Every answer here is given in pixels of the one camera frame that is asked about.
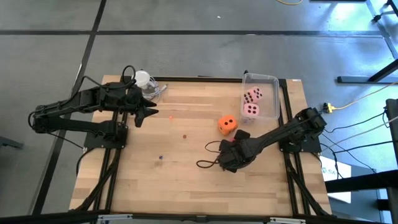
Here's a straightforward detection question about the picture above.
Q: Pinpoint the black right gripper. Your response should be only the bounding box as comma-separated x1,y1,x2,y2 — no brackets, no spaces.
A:
216,139,250,174

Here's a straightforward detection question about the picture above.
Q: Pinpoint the white round-topped stand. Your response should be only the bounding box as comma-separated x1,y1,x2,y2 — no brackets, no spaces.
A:
134,70,152,89

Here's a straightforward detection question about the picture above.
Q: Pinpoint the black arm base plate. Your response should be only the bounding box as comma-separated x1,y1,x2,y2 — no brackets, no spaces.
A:
278,130,322,154
83,122,129,150

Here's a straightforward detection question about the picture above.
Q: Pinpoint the clear plastic bin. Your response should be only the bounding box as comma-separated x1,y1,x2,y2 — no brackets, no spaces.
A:
241,72,280,121

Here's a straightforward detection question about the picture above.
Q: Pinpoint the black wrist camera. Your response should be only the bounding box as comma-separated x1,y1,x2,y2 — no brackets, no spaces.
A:
233,129,251,142

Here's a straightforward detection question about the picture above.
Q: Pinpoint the black aluminium table frame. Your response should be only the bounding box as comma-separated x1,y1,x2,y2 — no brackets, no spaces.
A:
70,75,333,218

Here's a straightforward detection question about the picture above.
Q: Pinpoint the yellow power cable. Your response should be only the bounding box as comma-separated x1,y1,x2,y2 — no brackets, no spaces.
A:
322,81,398,114

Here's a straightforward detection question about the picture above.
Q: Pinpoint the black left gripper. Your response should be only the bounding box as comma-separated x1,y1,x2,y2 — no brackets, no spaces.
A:
124,85,160,128

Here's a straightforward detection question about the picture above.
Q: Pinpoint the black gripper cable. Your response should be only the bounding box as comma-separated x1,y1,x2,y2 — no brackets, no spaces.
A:
196,140,222,169

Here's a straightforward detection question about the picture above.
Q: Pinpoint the white printed sheet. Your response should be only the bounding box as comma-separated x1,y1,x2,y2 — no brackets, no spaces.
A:
319,154,353,203

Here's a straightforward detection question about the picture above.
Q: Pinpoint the pink foam die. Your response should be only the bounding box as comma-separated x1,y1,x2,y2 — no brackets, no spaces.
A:
243,86,264,105
243,103,261,119

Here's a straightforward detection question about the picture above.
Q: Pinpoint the orange foam die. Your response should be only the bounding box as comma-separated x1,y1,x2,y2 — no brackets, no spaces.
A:
217,114,239,136

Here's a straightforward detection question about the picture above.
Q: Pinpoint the white cable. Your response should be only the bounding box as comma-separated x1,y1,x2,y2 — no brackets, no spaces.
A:
144,77,169,104

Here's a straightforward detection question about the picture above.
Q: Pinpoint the black desk leg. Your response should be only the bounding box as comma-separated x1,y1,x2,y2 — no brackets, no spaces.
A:
336,58,398,85

